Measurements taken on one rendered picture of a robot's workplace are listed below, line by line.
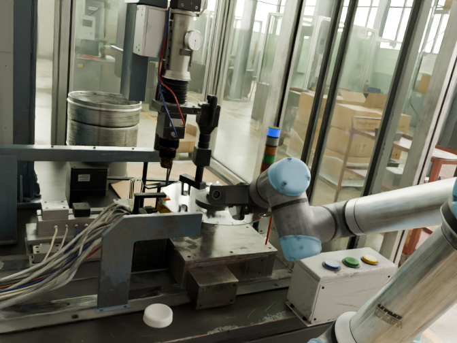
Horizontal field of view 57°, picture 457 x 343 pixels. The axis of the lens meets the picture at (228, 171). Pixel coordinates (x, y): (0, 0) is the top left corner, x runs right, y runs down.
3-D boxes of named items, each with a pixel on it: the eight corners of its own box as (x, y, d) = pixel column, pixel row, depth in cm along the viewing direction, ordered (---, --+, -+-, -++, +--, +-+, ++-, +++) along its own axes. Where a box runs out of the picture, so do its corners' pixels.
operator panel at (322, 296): (357, 289, 132) (369, 246, 128) (383, 310, 123) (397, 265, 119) (284, 302, 119) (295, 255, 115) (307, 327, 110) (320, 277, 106)
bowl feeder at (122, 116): (125, 166, 211) (132, 94, 200) (143, 188, 185) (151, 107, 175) (60, 165, 196) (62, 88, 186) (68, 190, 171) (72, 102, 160)
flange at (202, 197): (215, 211, 122) (217, 203, 121) (187, 198, 128) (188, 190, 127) (238, 203, 131) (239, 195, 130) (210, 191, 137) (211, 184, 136)
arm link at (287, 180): (282, 201, 77) (270, 156, 79) (261, 211, 87) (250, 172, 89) (319, 193, 80) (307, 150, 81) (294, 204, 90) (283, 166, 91)
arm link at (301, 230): (343, 248, 83) (327, 194, 85) (305, 258, 76) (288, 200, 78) (313, 254, 89) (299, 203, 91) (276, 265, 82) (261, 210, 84)
